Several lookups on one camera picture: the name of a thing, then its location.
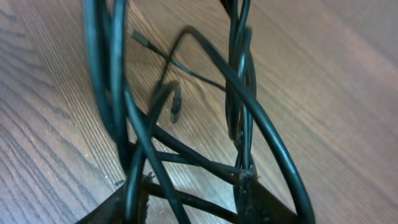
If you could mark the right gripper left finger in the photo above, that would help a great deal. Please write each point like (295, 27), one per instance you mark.
(111, 210)

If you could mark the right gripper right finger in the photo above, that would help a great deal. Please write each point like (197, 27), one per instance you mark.
(256, 205)

